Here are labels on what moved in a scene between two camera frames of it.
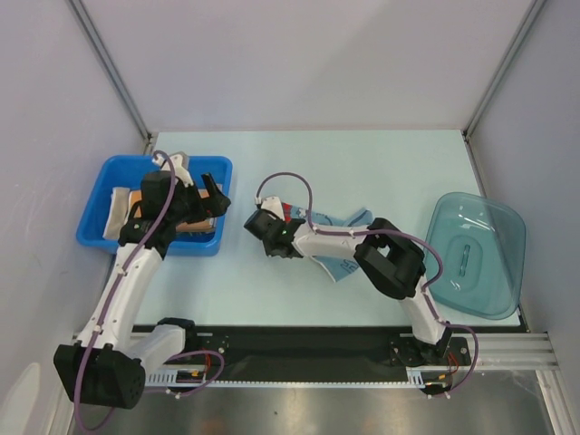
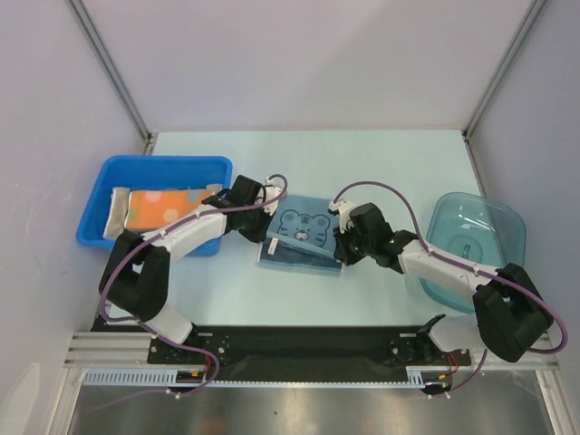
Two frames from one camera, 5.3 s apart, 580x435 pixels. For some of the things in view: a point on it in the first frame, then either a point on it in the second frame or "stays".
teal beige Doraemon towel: x=117 y=212 stays
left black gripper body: x=188 y=206 to x=254 y=224
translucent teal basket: x=481 y=242 stays
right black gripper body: x=258 y=225 to x=345 y=250
